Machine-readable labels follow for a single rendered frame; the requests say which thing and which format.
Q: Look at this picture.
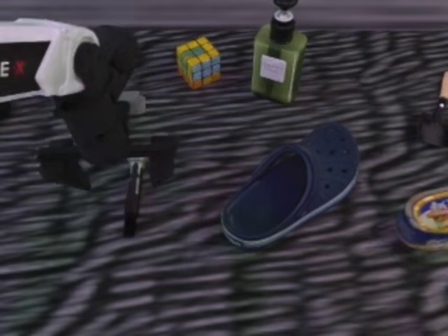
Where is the colourful puzzle cube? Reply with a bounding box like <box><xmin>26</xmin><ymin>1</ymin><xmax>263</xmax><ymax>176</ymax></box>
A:
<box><xmin>175</xmin><ymin>35</ymin><xmax>223</xmax><ymax>91</ymax></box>

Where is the navy blue clog shoe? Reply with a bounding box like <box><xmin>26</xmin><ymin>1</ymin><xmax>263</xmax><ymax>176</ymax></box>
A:
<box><xmin>220</xmin><ymin>122</ymin><xmax>361</xmax><ymax>253</ymax></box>

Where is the green pump soap bottle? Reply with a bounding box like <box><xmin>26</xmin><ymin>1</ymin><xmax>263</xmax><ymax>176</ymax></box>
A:
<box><xmin>250</xmin><ymin>0</ymin><xmax>309</xmax><ymax>106</ymax></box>

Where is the round blue and gold tin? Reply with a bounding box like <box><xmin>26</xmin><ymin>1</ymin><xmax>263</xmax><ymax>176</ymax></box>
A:
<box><xmin>395</xmin><ymin>186</ymin><xmax>448</xmax><ymax>251</ymax></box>

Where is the black object with tan top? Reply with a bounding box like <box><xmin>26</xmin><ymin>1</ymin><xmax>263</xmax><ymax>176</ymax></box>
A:
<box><xmin>419</xmin><ymin>71</ymin><xmax>448</xmax><ymax>148</ymax></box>

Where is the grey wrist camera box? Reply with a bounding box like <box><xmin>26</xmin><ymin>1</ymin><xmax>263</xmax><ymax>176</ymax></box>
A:
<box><xmin>118</xmin><ymin>90</ymin><xmax>147</xmax><ymax>116</ymax></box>

